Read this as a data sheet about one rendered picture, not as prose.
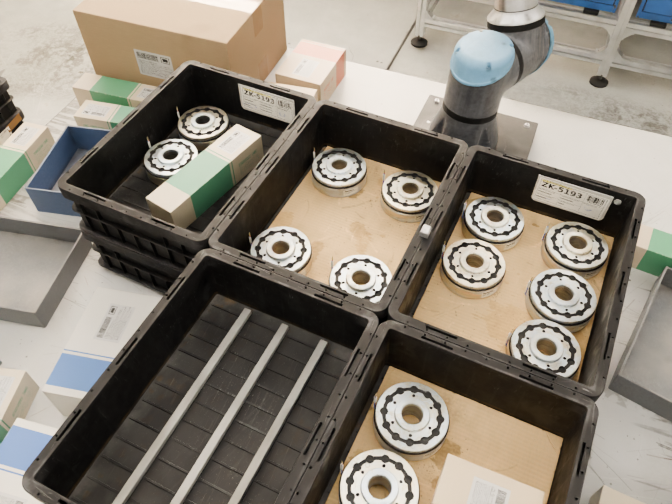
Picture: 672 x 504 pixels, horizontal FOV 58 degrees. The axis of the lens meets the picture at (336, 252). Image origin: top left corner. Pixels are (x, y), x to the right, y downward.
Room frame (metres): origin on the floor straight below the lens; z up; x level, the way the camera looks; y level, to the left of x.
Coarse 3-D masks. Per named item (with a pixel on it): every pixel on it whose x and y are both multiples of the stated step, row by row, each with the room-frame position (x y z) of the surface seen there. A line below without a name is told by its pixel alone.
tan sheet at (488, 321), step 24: (528, 216) 0.73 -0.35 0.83; (456, 240) 0.68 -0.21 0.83; (528, 240) 0.68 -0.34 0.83; (528, 264) 0.62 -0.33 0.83; (432, 288) 0.58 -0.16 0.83; (504, 288) 0.58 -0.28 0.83; (600, 288) 0.57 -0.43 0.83; (432, 312) 0.53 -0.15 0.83; (456, 312) 0.53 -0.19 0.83; (480, 312) 0.53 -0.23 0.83; (504, 312) 0.53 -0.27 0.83; (480, 336) 0.48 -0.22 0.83; (504, 336) 0.48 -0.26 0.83; (576, 336) 0.48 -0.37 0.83
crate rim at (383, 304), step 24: (384, 120) 0.88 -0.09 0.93; (288, 144) 0.82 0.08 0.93; (456, 144) 0.82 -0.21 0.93; (264, 168) 0.76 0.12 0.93; (456, 168) 0.75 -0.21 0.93; (432, 216) 0.65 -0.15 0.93; (216, 240) 0.60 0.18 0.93; (264, 264) 0.55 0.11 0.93; (408, 264) 0.55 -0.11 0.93; (336, 288) 0.51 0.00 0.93; (384, 312) 0.47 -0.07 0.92
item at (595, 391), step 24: (552, 168) 0.75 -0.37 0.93; (456, 192) 0.70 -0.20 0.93; (624, 192) 0.69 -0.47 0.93; (432, 240) 0.60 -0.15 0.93; (624, 264) 0.55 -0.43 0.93; (408, 288) 0.51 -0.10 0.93; (624, 288) 0.50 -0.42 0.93; (456, 336) 0.43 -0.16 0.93; (504, 360) 0.39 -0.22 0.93; (600, 360) 0.39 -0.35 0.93; (576, 384) 0.35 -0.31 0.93; (600, 384) 0.35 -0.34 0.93
